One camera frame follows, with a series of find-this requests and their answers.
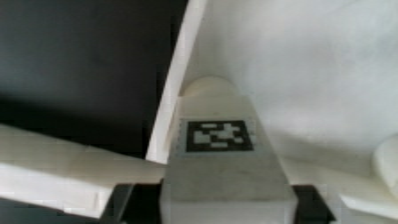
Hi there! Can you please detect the white obstacle fence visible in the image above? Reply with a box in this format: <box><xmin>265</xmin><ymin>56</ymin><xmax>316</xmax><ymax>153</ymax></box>
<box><xmin>0</xmin><ymin>124</ymin><xmax>165</xmax><ymax>218</ymax></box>

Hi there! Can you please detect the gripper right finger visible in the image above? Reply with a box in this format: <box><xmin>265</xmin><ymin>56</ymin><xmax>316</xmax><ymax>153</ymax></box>
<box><xmin>293</xmin><ymin>185</ymin><xmax>336</xmax><ymax>224</ymax></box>

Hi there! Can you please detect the white table leg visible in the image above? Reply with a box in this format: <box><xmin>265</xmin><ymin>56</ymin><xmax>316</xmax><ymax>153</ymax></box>
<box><xmin>160</xmin><ymin>77</ymin><xmax>297</xmax><ymax>224</ymax></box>

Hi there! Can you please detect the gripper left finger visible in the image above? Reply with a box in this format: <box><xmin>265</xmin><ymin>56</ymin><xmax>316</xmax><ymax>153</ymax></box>
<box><xmin>100</xmin><ymin>183</ymin><xmax>162</xmax><ymax>224</ymax></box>

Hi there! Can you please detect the white square tabletop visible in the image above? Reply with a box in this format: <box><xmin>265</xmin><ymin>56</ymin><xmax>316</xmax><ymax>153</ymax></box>
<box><xmin>144</xmin><ymin>0</ymin><xmax>398</xmax><ymax>221</ymax></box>

